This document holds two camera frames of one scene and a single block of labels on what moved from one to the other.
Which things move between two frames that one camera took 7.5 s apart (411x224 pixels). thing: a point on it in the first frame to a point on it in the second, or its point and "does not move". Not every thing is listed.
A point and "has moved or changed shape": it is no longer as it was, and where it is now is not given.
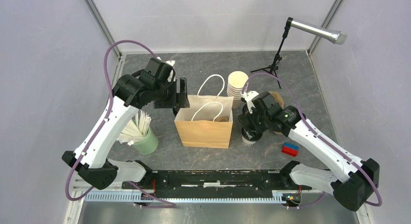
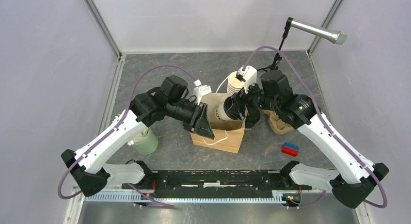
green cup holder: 148,145 does not move
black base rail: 215,184 does not move
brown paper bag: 207,123 has moved or changed shape
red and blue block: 290,149 does not move
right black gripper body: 259,121 to 254,97
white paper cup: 247,142 to 220,114
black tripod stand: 273,68 does not move
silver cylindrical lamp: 337,37 does not move
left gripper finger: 184,101 to 204,127
